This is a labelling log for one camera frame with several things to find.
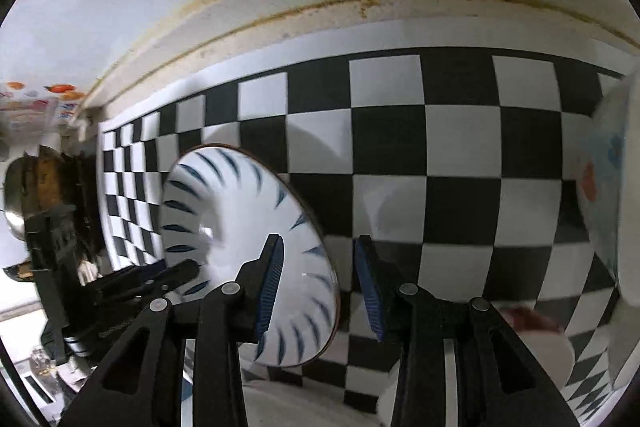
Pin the black white checkered mat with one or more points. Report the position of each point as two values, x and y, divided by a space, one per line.
450 147

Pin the fish wall sticker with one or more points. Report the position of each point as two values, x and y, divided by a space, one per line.
45 99

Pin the white plate with blue stripes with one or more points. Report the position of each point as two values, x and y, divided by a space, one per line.
220 207

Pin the white bowl with floral print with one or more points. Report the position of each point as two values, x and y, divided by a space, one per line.
607 187

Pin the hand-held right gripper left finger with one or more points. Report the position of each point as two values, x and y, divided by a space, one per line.
268 289

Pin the metal pot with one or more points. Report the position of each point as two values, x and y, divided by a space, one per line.
15 202

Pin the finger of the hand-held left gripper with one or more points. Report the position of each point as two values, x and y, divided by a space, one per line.
170 276
135 273

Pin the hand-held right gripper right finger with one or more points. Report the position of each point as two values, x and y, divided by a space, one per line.
367 292

